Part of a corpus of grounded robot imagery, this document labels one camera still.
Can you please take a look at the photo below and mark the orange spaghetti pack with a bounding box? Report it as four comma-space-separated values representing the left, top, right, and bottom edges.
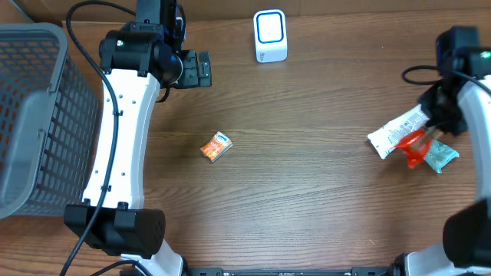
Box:
395, 126, 444, 169

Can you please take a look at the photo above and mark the teal snack packet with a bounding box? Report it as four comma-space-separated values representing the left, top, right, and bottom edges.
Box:
424, 140, 460, 173

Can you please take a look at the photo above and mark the white cosmetic tube gold cap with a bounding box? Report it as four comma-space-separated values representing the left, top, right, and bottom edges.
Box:
367, 104, 429, 159

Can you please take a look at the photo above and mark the orange small snack box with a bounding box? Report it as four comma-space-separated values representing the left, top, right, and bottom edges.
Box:
200, 131, 233, 163

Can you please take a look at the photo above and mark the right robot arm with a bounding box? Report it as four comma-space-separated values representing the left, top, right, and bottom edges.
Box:
387, 26, 490, 276

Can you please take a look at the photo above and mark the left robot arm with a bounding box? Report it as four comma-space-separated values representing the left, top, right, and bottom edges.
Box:
64, 0, 212, 276

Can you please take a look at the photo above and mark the white barcode scanner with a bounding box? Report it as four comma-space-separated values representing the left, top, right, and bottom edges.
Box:
252, 9, 288, 63

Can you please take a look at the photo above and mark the grey plastic mesh basket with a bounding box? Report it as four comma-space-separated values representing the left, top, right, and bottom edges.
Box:
1, 23, 99, 218

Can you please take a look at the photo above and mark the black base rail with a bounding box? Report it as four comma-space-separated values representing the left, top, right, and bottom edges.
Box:
186, 267, 397, 276

